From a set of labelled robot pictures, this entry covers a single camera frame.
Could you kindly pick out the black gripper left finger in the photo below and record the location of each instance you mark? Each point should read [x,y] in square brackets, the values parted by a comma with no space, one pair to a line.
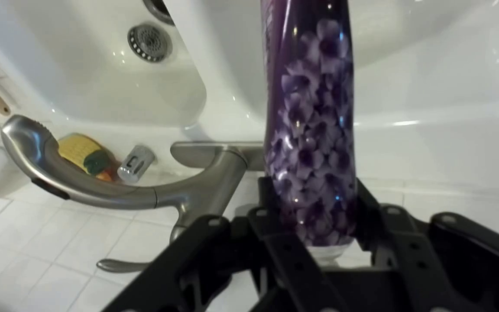
[202,262]

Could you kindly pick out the silver faucet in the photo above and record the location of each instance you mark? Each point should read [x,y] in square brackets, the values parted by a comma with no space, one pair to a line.
[221,168]

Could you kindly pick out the purple floral dish soap bottle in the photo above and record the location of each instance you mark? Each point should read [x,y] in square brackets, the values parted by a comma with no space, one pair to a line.
[310,139]

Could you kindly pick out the white kitchen sink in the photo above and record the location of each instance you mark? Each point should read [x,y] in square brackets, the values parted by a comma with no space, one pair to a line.
[426,73]

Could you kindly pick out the yellow sponge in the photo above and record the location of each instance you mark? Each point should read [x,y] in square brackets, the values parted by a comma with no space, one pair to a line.
[88,155]

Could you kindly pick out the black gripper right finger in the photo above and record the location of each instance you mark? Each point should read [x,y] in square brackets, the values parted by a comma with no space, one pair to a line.
[445,264]

